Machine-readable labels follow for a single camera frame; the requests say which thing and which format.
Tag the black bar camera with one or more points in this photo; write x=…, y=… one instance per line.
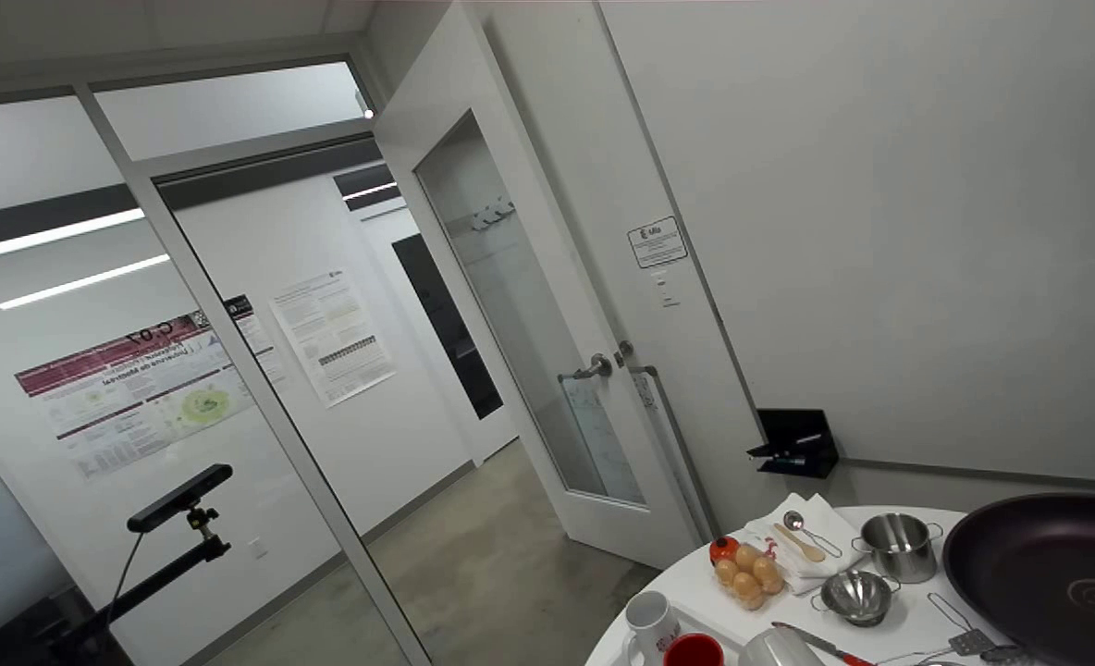
x=178, y=496

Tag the small metal kitchen tool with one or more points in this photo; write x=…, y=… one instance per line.
x=975, y=636

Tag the white door with glass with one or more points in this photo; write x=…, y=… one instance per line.
x=580, y=307

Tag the small white wall sign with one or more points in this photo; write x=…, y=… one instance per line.
x=658, y=242

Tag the small steel bowl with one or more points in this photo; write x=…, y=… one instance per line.
x=861, y=596

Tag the small wooden spoon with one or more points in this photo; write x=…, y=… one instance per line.
x=796, y=546

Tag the steel tongs with red grip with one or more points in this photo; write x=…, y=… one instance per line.
x=819, y=641

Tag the white mug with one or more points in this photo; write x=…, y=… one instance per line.
x=648, y=618

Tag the small steel pot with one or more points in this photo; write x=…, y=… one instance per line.
x=899, y=548

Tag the white paper notice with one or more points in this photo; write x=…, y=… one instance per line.
x=330, y=333

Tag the black camera stand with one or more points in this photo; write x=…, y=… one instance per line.
x=153, y=587

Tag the poster with magenta header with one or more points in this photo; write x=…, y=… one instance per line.
x=144, y=384

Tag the white paper napkin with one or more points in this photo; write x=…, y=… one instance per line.
x=819, y=523

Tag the round white table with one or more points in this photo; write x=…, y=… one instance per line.
x=920, y=617

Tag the black wall-mounted holder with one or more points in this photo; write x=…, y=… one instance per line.
x=801, y=446

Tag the small steel spoon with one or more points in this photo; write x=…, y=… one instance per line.
x=807, y=530

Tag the red mug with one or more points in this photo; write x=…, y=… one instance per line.
x=696, y=652

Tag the dark frying pan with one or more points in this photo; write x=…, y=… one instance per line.
x=1052, y=578

